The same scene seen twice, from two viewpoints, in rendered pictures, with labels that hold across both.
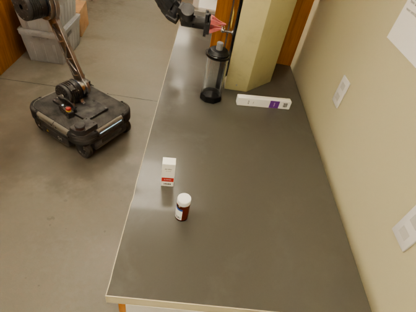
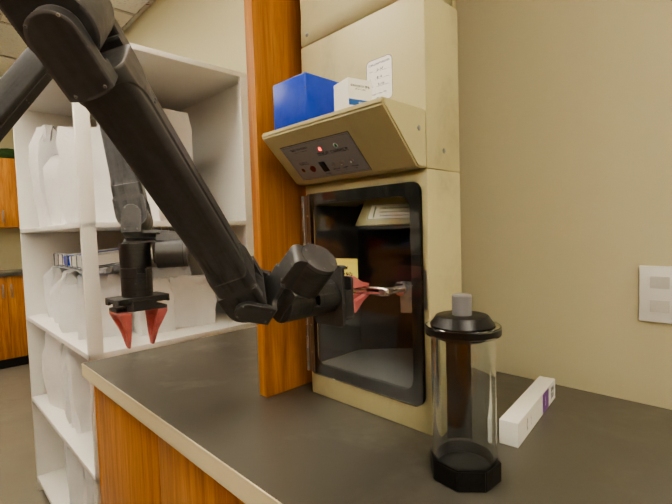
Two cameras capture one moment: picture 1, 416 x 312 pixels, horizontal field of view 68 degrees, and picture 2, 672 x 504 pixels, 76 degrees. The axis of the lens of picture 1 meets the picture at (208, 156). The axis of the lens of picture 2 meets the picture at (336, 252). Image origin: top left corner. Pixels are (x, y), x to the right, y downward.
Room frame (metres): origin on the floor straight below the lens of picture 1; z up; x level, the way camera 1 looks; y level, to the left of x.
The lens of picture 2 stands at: (0.86, 0.58, 1.31)
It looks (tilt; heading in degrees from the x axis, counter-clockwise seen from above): 3 degrees down; 322
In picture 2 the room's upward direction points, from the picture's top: 2 degrees counter-clockwise
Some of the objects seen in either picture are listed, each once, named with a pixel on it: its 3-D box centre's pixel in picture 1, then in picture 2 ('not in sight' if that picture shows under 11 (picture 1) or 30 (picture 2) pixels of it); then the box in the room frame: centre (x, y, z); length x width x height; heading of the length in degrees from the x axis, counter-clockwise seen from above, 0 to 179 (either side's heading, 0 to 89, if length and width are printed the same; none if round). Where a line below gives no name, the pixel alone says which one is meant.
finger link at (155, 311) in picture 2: not in sight; (144, 321); (1.77, 0.35, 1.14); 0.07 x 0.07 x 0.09; 6
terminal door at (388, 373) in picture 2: (232, 25); (358, 289); (1.51, 0.02, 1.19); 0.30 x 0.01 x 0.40; 6
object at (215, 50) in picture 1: (218, 49); (462, 316); (1.24, 0.05, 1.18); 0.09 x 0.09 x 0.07
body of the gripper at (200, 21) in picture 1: (200, 22); (320, 296); (1.44, 0.16, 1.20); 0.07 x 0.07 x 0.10; 7
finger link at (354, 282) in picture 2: (215, 25); (349, 294); (1.44, 0.09, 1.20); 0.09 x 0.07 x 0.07; 97
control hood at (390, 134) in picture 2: not in sight; (336, 149); (1.50, 0.06, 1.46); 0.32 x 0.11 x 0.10; 6
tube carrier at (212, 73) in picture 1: (214, 75); (463, 395); (1.24, 0.05, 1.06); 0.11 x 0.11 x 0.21
